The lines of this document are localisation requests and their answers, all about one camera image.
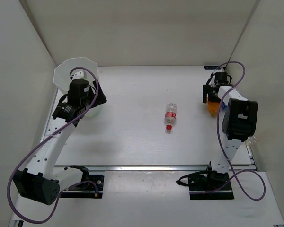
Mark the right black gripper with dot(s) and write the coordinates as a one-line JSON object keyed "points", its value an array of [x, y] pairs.
{"points": [[208, 89]]}

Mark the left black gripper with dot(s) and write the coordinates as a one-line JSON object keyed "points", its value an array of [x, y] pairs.
{"points": [[100, 98]]}

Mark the orange plastic bottle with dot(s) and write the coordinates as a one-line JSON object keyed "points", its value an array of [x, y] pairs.
{"points": [[213, 108]]}

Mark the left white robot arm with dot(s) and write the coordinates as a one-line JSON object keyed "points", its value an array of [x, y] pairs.
{"points": [[37, 180]]}

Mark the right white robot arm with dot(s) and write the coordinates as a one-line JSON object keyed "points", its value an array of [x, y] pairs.
{"points": [[239, 121]]}

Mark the white translucent octagonal bin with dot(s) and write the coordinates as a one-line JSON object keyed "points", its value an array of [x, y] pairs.
{"points": [[62, 80]]}

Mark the clear bottle red label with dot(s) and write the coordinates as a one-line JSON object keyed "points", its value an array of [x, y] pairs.
{"points": [[170, 116]]}

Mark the aluminium rail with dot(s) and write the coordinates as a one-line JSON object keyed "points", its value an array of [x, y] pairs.
{"points": [[148, 168]]}

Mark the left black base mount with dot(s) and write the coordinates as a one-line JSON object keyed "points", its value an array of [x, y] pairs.
{"points": [[91, 186]]}

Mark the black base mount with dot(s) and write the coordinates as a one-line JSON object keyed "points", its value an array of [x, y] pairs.
{"points": [[207, 185], [91, 186]]}

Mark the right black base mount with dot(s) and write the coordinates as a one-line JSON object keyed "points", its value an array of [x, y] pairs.
{"points": [[207, 185]]}

